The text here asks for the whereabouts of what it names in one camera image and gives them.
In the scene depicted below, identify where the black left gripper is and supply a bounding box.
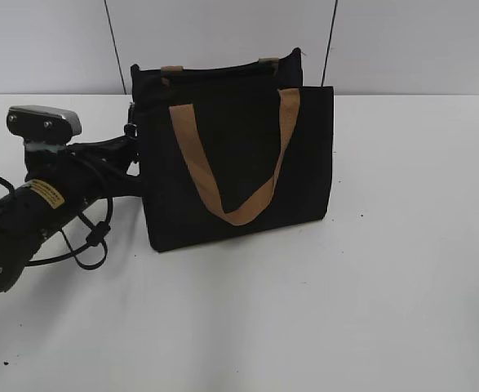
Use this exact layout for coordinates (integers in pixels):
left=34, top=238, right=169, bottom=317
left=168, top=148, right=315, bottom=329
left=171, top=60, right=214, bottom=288
left=65, top=102, right=140, bottom=192

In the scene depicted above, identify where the black tote bag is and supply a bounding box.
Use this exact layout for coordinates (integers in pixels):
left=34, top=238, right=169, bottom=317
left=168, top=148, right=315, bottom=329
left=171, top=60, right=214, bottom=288
left=131, top=48, right=334, bottom=252

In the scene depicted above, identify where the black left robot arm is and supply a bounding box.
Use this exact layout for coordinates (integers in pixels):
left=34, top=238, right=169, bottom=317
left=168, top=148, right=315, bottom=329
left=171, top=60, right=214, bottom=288
left=0, top=105, right=142, bottom=293

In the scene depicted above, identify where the tan front bag handle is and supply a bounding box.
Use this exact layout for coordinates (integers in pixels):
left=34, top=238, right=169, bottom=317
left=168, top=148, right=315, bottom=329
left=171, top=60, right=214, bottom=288
left=169, top=88, right=300, bottom=226

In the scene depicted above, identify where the tan bag handle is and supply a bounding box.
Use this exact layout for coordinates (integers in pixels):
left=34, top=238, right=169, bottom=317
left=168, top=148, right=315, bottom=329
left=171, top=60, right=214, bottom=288
left=169, top=88, right=300, bottom=226
left=160, top=58, right=279, bottom=86

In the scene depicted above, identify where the tan rear bag handle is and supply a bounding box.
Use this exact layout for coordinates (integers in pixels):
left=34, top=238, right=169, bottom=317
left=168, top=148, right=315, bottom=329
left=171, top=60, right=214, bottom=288
left=160, top=58, right=279, bottom=86

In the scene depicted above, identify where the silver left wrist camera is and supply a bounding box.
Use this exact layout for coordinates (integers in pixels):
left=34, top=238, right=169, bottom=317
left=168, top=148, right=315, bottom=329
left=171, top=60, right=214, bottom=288
left=6, top=105, right=82, bottom=145

